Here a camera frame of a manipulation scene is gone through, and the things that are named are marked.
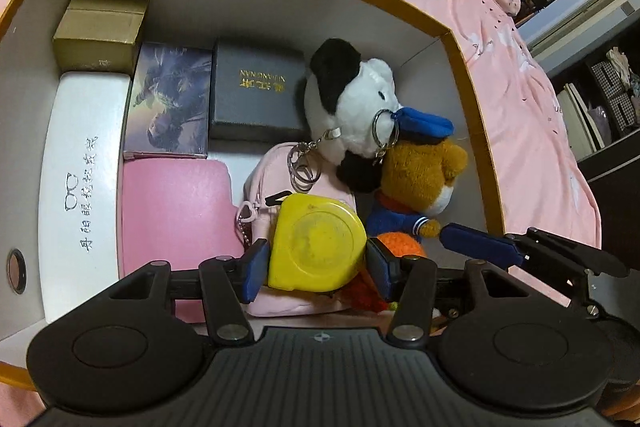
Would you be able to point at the black gift box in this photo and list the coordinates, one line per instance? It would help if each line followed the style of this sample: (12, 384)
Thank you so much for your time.
(257, 93)

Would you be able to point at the orange cardboard storage box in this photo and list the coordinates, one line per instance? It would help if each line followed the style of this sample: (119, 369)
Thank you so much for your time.
(421, 46)

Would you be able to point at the gold small box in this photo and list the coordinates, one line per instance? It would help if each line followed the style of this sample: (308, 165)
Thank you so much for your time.
(100, 36)

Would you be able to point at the pink rectangular case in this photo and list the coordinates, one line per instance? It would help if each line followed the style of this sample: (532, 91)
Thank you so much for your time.
(176, 209)

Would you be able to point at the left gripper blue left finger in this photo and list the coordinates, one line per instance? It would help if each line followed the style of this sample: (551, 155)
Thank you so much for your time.
(254, 266)

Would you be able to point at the white glasses case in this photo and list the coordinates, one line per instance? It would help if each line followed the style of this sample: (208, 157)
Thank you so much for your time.
(77, 213)

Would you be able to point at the panda plush keychain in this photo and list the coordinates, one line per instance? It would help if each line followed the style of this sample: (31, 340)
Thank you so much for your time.
(349, 105)

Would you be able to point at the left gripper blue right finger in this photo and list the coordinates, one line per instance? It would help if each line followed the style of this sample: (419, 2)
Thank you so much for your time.
(384, 269)

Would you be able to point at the dark shelf with items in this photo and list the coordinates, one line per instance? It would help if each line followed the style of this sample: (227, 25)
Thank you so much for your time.
(612, 171)

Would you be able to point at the orange crochet ball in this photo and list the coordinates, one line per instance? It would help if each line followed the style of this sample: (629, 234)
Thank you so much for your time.
(401, 244)

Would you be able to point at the pink small pouch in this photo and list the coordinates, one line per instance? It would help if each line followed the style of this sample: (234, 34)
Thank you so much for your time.
(257, 220)

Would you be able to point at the illustrated purple card box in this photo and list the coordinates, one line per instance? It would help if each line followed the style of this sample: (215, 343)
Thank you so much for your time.
(169, 102)

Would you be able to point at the red panda sailor plush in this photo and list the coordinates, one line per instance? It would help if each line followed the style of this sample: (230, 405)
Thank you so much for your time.
(418, 177)

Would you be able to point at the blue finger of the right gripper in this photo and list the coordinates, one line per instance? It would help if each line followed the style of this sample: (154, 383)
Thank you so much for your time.
(480, 245)

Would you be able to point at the yellow tape measure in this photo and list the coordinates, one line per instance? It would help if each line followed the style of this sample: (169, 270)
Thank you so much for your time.
(317, 246)

